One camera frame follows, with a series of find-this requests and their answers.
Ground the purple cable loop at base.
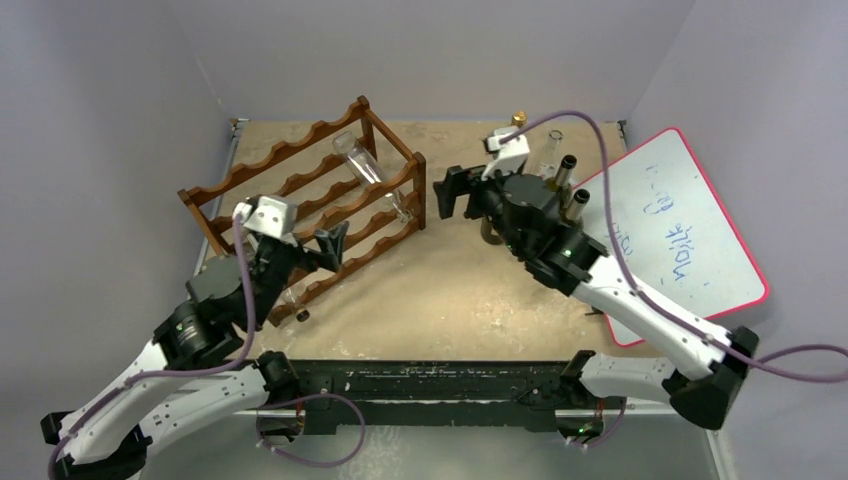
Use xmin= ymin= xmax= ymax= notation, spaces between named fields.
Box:
xmin=254 ymin=390 xmax=366 ymax=466

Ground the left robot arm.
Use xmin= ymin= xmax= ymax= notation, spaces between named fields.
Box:
xmin=41 ymin=219 xmax=348 ymax=479

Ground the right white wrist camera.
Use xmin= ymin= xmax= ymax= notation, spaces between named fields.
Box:
xmin=481 ymin=126 xmax=530 ymax=180

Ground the small black-capped bottle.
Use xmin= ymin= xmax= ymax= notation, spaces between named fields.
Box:
xmin=282 ymin=285 xmax=311 ymax=322

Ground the pink-framed whiteboard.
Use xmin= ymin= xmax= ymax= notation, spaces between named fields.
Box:
xmin=580 ymin=127 xmax=770 ymax=320

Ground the clear glass wine bottle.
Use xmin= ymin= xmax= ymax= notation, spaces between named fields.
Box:
xmin=538 ymin=129 xmax=564 ymax=179

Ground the dark green bottle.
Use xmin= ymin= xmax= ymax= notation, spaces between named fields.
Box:
xmin=548 ymin=154 xmax=578 ymax=192

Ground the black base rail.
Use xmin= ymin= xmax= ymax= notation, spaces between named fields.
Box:
xmin=235 ymin=357 xmax=664 ymax=435

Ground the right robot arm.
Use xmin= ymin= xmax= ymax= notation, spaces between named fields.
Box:
xmin=433 ymin=166 xmax=760 ymax=430

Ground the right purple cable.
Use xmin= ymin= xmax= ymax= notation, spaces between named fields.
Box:
xmin=500 ymin=109 xmax=848 ymax=384

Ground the wooden wine rack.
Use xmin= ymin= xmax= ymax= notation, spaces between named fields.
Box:
xmin=178 ymin=95 xmax=427 ymax=327

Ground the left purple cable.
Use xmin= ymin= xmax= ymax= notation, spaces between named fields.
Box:
xmin=46 ymin=211 xmax=258 ymax=480

